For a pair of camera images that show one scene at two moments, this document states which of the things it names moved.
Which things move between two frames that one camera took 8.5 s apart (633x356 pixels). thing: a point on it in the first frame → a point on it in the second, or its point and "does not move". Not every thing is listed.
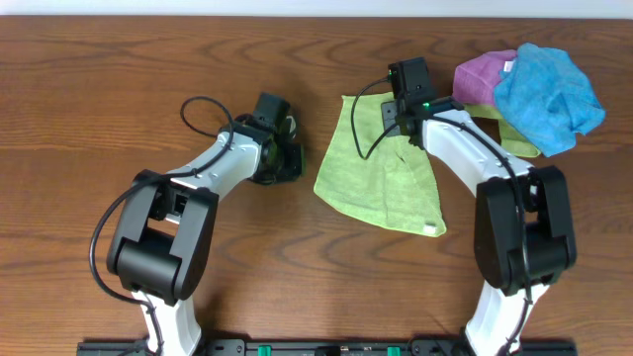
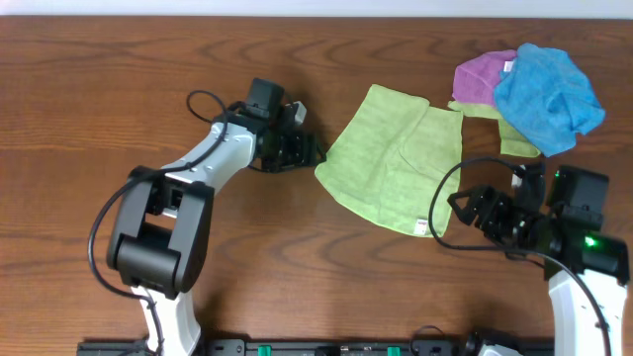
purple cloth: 475,80 does not move
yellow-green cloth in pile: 511,141 does not move
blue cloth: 547,98 does not move
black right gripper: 392,126 → 498,202
